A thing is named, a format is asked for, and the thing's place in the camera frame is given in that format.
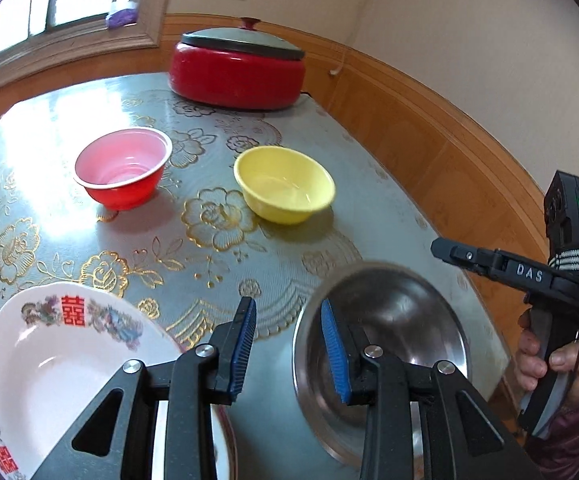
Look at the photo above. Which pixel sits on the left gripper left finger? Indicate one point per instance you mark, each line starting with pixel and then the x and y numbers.
pixel 241 349

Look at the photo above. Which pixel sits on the red electric cooking pot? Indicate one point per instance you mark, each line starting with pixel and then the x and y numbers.
pixel 237 67

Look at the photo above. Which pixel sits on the white plate red characters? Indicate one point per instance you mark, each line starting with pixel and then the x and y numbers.
pixel 92 389

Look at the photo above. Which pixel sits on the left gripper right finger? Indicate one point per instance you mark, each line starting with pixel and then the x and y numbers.
pixel 362 371

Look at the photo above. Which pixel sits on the maroon jacket sleeve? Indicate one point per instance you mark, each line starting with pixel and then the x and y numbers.
pixel 557 456

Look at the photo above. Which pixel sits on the person's right hand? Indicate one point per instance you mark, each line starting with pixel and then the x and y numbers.
pixel 529 367

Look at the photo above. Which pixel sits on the yellow bowl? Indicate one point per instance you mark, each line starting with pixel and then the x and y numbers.
pixel 283 186

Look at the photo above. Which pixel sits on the purple cloth on sill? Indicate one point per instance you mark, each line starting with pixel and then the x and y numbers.
pixel 121 13

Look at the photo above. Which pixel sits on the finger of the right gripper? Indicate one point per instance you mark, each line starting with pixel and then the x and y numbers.
pixel 477 260

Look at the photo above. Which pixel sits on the window with frame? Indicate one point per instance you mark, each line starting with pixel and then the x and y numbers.
pixel 54 15

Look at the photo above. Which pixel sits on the red plastic bowl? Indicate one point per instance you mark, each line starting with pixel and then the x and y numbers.
pixel 121 169

